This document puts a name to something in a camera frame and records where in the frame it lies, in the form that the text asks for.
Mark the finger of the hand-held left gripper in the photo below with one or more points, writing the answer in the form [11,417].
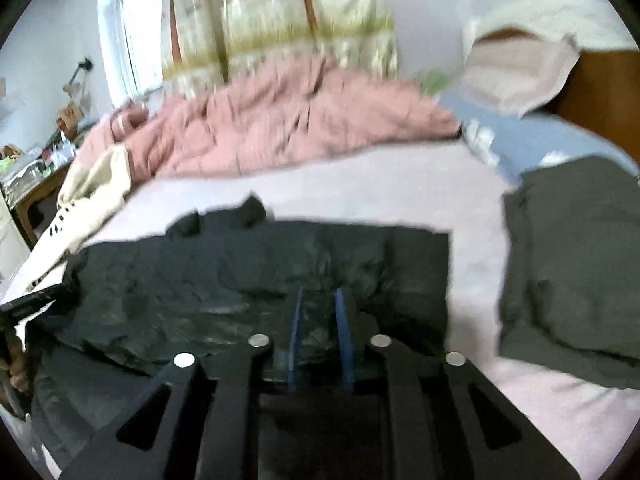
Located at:
[37,297]

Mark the person's left hand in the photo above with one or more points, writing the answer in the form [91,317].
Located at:
[20,367]

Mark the white and wooden headboard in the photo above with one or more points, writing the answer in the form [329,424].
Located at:
[605,90]

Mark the white cabinet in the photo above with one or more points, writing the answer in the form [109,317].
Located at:
[10,245]

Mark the wooden desk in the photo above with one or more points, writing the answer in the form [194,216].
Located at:
[35,195]

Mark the desk clutter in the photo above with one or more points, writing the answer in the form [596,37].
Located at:
[35,160]

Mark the dark green garment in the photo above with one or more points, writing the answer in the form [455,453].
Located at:
[575,260]

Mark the pink quilt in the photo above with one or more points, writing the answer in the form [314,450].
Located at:
[300,115]

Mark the bed with pink sheet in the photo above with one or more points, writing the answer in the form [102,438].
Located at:
[375,195]

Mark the window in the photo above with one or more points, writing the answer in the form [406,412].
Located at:
[135,30]

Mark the patterned cream curtain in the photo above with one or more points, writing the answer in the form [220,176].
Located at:
[280,15]

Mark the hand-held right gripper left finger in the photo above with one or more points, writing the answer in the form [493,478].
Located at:
[296,332]

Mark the cardboard box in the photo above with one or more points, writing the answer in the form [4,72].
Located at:
[69,116]

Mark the black jacket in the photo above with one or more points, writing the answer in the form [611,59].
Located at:
[200,280]

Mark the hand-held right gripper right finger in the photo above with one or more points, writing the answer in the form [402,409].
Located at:
[345,335]

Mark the beige pillow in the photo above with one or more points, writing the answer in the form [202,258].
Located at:
[515,75]

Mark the cream garment with black stripes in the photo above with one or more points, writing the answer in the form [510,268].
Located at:
[90,195]

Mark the desk lamp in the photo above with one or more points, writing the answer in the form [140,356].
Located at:
[77,75]

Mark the light blue cloth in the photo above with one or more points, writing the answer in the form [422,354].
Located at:
[545,140]

